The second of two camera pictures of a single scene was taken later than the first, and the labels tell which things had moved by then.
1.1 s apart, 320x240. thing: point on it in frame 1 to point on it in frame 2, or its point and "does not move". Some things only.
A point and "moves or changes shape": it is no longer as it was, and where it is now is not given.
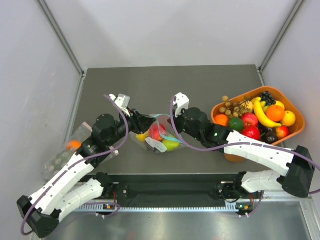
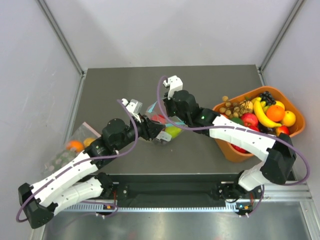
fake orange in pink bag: (73, 144) does not move
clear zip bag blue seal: (161, 137) moves or changes shape
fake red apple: (154, 132) moves or changes shape
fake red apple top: (250, 122) does not move
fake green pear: (170, 145) to (174, 131)
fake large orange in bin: (275, 113) does not move
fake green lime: (236, 124) does not move
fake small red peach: (282, 131) does not move
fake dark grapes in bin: (267, 97) does not move
